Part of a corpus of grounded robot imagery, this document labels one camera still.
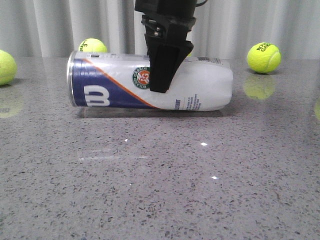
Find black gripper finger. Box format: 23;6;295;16
144;22;165;60
149;24;194;93

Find Roland Garros tennis ball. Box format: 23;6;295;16
246;42;281;74

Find grey pleated curtain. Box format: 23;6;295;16
0;0;320;60

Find tennis ball with Wilson logo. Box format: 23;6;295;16
78;38;107;53

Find white blue tennis ball can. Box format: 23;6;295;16
66;51;233;111

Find far left tennis ball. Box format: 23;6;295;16
0;50;17;86

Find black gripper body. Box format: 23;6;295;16
134;0;196;32

